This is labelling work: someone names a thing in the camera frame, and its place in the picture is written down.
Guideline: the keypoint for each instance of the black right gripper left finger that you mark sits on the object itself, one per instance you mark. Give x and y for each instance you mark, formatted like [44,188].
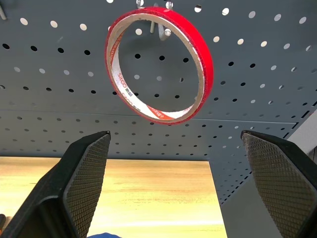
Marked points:
[74,188]

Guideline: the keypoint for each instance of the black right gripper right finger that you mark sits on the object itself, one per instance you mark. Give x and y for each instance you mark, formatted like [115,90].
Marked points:
[280,183]

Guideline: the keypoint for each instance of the red adhesive tape roll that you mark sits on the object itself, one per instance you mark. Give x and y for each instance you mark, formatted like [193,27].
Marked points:
[208,64]

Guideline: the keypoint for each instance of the grey perforated pegboard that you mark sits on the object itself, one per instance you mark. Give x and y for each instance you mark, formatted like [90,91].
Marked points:
[62,99]

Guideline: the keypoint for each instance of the blue object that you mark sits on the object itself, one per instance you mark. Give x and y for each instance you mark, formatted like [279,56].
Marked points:
[102,235]

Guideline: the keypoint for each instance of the silver metal pegboard hook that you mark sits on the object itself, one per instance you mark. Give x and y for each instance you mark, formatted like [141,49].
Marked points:
[162,31]

